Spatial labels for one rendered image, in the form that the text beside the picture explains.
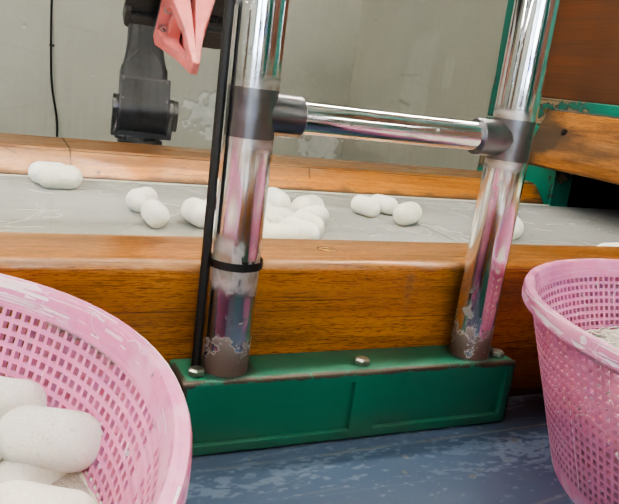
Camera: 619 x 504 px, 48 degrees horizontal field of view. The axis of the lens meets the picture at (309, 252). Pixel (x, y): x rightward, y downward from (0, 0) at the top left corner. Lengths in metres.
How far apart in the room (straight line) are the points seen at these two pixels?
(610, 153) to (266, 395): 0.56
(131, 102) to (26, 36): 1.63
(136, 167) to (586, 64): 0.56
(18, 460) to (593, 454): 0.24
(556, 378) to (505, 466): 0.07
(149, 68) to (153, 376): 0.80
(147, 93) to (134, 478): 0.81
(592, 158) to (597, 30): 0.19
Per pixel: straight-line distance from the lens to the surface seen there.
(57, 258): 0.33
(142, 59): 0.99
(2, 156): 0.69
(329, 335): 0.38
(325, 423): 0.37
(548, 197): 0.95
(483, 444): 0.41
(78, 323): 0.26
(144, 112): 0.97
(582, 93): 0.95
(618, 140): 0.82
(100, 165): 0.70
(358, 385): 0.37
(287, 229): 0.47
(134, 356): 0.23
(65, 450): 0.23
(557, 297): 0.44
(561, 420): 0.36
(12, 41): 2.58
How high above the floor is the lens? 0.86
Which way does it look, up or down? 14 degrees down
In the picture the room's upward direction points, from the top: 8 degrees clockwise
